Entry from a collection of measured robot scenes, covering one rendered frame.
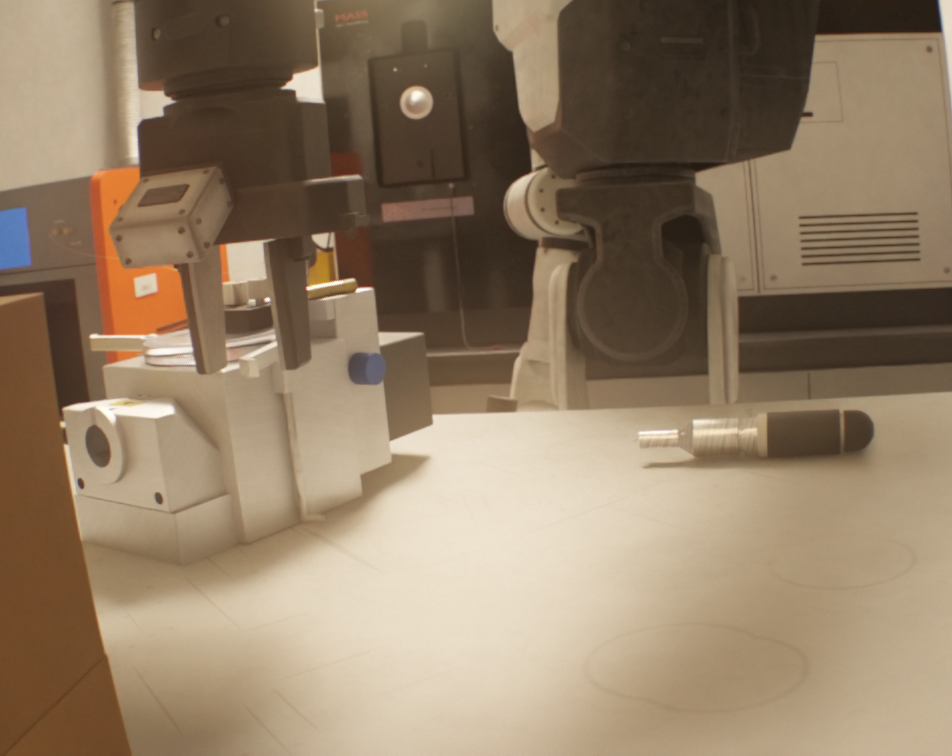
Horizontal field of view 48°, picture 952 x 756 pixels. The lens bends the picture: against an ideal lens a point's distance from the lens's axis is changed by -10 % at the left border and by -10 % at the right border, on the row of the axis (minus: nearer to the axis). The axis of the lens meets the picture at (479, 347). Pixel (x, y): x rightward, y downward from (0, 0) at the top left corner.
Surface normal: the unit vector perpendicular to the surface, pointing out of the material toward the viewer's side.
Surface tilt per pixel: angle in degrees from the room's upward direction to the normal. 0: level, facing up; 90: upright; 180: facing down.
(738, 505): 0
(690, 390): 90
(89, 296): 90
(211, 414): 90
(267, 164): 90
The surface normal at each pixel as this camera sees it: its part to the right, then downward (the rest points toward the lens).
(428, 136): -0.25, 0.17
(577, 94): -0.55, 0.21
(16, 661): 0.99, -0.07
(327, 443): 0.83, 0.01
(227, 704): -0.09, -0.98
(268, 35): 0.61, 0.07
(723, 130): 0.20, 0.57
